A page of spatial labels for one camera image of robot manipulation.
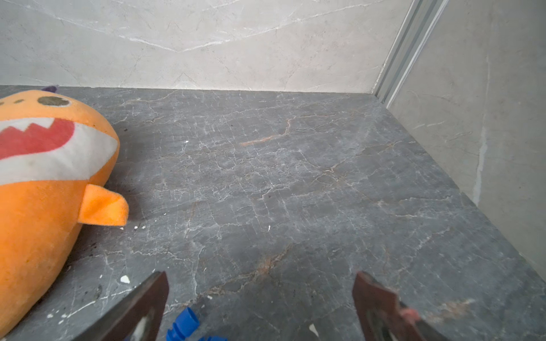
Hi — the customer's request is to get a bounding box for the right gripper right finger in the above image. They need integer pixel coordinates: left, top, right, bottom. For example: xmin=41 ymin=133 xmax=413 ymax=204
xmin=352 ymin=271 xmax=448 ymax=341

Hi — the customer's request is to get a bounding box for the orange shark plush toy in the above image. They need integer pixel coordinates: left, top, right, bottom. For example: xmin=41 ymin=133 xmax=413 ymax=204
xmin=1 ymin=86 xmax=129 ymax=336

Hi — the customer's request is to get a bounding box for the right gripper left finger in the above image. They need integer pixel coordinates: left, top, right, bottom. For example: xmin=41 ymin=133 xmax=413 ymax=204
xmin=75 ymin=271 xmax=169 ymax=341

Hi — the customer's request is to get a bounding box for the removed blue stopper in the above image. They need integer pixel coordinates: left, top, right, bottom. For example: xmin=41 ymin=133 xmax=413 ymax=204
xmin=198 ymin=336 xmax=228 ymax=341
xmin=166 ymin=307 xmax=200 ymax=341

